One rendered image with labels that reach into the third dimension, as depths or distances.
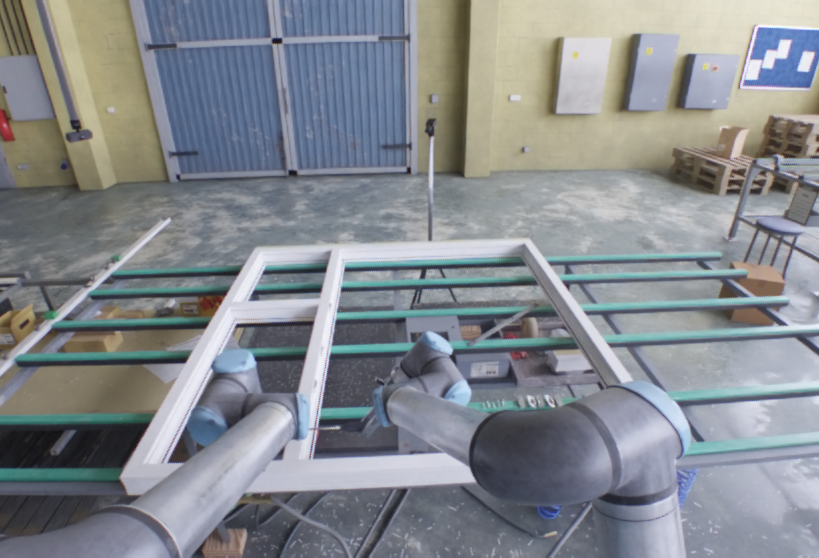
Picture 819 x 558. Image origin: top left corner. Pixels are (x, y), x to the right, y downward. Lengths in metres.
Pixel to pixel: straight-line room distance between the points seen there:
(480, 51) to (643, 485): 6.69
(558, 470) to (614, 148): 7.93
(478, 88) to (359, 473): 6.33
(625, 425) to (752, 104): 9.03
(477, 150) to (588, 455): 6.78
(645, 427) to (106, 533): 0.57
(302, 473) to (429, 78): 6.64
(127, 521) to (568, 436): 0.46
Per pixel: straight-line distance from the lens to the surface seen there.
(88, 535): 0.49
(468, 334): 2.08
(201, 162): 8.05
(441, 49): 7.39
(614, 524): 0.69
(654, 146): 8.70
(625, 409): 0.63
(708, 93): 8.75
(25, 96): 8.96
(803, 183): 5.28
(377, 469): 1.25
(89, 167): 8.50
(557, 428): 0.58
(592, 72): 7.79
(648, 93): 8.21
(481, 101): 7.12
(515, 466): 0.59
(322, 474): 1.27
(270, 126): 7.59
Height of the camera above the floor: 1.90
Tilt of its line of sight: 28 degrees down
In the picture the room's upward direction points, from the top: 1 degrees counter-clockwise
